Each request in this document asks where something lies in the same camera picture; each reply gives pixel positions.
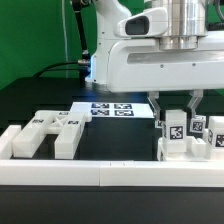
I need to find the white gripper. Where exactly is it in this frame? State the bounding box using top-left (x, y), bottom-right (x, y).
top-left (106, 7), bottom-right (224, 121)

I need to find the white chair seat part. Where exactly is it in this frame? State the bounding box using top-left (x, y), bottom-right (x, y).
top-left (157, 136), bottom-right (224, 162)

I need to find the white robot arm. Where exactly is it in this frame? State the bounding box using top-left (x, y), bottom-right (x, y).
top-left (85, 0), bottom-right (224, 120)

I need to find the white tagged cube near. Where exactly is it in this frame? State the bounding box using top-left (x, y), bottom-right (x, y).
top-left (155, 120), bottom-right (162, 128)

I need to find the white tagged cube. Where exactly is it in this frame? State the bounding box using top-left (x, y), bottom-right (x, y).
top-left (155, 120), bottom-right (162, 128)
top-left (190, 115), bottom-right (206, 133)

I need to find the white tagged cube far right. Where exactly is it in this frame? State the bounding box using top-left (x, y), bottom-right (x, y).
top-left (190, 115), bottom-right (206, 133)

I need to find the white marker base sheet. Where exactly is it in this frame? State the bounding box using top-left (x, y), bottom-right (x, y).
top-left (70, 102), bottom-right (153, 118)

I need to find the black cable post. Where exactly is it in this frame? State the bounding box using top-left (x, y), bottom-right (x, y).
top-left (70, 0), bottom-right (91, 87)

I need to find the white chair back frame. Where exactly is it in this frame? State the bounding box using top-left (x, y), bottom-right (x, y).
top-left (13, 110), bottom-right (92, 160)

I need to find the black thick cable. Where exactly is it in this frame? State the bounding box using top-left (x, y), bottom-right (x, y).
top-left (32, 60), bottom-right (91, 78)

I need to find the thin white cable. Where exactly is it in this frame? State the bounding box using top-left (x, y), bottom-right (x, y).
top-left (61, 0), bottom-right (70, 78)

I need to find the white U-shaped fence wall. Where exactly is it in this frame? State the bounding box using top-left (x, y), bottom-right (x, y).
top-left (0, 125), bottom-right (224, 187)

